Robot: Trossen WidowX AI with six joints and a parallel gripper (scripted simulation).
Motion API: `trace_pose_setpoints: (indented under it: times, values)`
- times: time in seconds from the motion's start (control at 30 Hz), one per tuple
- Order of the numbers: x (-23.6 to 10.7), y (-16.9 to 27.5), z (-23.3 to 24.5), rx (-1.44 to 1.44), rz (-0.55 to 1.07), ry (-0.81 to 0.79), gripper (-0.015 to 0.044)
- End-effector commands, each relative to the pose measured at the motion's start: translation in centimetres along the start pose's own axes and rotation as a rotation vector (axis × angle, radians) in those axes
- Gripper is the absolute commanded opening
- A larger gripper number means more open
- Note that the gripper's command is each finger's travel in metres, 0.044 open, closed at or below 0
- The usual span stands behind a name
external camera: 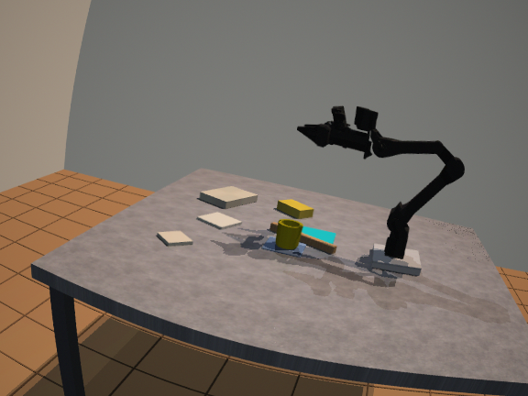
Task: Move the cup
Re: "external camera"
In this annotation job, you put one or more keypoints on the beige flat square pad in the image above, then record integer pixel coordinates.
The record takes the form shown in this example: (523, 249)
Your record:
(174, 238)

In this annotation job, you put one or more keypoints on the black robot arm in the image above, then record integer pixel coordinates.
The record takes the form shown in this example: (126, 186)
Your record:
(401, 214)

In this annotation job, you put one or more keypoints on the beige flat square block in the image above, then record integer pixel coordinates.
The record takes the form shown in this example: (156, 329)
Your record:
(228, 197)

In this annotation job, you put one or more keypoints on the beige flat square slab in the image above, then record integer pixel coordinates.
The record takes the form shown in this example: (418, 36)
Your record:
(219, 221)

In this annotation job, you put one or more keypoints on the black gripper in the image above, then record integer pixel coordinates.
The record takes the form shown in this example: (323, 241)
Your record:
(324, 134)

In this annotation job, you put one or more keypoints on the yellow cup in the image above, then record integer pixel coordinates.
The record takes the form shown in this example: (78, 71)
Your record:
(288, 233)

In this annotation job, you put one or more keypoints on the yellow rectangular block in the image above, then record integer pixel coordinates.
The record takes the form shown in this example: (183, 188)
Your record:
(295, 209)

